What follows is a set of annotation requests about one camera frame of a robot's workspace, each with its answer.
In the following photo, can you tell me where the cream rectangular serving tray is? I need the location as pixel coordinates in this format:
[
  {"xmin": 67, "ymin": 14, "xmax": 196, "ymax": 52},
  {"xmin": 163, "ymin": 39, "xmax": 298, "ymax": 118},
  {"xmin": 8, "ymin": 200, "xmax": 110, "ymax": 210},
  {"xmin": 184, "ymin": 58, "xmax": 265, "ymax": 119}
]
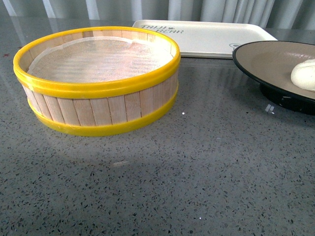
[{"xmin": 133, "ymin": 20, "xmax": 276, "ymax": 59}]

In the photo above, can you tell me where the white gauze steamer liner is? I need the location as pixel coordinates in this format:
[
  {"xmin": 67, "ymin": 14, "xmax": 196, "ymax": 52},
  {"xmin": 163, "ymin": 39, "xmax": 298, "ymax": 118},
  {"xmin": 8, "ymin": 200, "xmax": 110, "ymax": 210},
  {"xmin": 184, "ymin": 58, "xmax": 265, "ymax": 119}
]
[{"xmin": 28, "ymin": 36, "xmax": 173, "ymax": 83}]

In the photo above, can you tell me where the white steamed bun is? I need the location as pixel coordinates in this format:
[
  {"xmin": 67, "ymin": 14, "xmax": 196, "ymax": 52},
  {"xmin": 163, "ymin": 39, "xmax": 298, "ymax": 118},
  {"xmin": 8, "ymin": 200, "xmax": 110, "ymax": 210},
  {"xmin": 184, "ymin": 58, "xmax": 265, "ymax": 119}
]
[{"xmin": 291, "ymin": 59, "xmax": 315, "ymax": 91}]

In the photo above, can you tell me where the grey pleated curtain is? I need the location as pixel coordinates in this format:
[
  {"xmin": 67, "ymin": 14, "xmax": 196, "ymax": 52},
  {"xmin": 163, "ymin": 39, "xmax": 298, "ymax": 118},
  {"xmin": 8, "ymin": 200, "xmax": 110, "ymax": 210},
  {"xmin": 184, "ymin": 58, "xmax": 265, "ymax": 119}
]
[{"xmin": 0, "ymin": 0, "xmax": 315, "ymax": 30}]

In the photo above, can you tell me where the beige plate with black rim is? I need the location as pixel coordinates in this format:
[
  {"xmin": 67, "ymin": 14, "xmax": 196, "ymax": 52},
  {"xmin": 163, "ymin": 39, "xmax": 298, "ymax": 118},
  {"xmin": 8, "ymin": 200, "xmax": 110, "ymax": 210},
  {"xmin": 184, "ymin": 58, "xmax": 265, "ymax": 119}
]
[{"xmin": 232, "ymin": 41, "xmax": 315, "ymax": 115}]

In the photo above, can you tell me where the yellow-rimmed wooden steamer basket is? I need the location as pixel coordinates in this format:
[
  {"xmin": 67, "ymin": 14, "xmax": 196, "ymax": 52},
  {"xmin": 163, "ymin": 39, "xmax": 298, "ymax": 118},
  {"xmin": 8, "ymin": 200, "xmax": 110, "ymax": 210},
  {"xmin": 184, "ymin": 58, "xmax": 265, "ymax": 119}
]
[{"xmin": 13, "ymin": 26, "xmax": 181, "ymax": 136}]

